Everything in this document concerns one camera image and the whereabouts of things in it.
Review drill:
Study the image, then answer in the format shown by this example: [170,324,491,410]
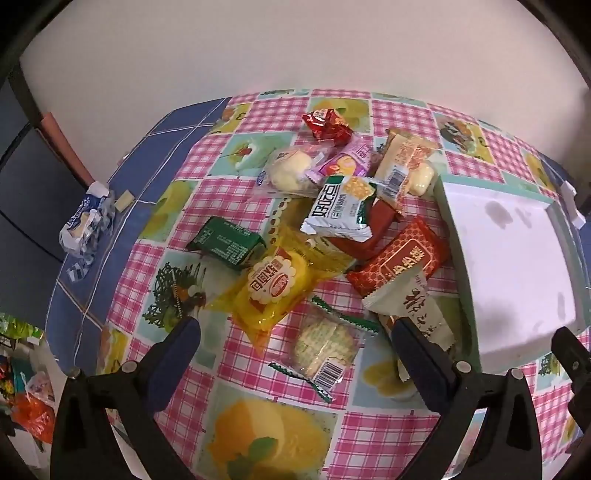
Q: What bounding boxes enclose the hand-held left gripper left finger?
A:
[50,316,201,480]

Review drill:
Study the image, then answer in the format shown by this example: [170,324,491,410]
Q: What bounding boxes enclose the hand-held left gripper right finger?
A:
[392,316,543,480]

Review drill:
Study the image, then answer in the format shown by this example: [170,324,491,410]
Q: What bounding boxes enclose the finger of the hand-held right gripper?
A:
[551,325,591,439]

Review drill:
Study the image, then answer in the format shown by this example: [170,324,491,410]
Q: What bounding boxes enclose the green snack packet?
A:
[187,215,265,269]

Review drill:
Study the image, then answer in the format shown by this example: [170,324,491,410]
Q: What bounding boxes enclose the white shallow box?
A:
[433,174,591,371]

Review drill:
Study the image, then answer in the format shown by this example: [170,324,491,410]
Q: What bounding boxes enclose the red twisted snack packet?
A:
[302,107,354,145]

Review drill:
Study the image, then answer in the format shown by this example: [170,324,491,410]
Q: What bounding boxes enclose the beige calligraphy snack packet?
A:
[361,270,458,386]

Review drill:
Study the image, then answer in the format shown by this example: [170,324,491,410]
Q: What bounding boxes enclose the clear round cracker packet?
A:
[269,296,382,404]

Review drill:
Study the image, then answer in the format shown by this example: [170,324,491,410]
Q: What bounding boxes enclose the red orange patterned packet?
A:
[346,216,452,300]

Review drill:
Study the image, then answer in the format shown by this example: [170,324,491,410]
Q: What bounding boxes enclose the yellow bread packet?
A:
[205,225,354,357]

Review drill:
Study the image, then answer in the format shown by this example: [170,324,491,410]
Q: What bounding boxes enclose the dark red snack packet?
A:
[323,202,403,260]

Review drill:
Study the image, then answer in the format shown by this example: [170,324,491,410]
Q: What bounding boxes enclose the white power adapter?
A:
[560,181,588,230]

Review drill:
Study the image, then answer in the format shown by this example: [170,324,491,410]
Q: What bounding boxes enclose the pink checked dessert tablecloth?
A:
[95,88,583,480]

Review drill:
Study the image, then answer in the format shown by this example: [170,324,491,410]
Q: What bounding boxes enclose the blue white bread bag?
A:
[58,181,117,281]

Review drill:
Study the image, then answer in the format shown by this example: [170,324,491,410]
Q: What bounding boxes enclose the white green cracker packet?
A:
[300,174,378,241]

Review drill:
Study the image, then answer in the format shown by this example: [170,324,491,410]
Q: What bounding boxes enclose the pile of colourful plastic bags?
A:
[0,313,57,457]

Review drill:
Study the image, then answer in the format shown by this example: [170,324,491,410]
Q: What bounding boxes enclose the beige cake packet with barcode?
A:
[373,128,440,210]

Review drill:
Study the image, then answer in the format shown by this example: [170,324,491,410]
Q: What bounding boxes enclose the brown snack piece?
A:
[368,142,389,172]

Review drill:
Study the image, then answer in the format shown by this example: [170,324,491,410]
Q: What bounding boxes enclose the pink purple snack packet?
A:
[306,137,376,180]

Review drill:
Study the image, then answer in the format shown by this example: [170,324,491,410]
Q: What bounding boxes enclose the clear bun packet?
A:
[256,147,326,198]

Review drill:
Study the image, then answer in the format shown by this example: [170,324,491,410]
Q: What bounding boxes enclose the dark cabinet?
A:
[0,60,95,266]

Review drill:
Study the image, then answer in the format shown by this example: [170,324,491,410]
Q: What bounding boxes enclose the orange wooden board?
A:
[41,112,94,182]

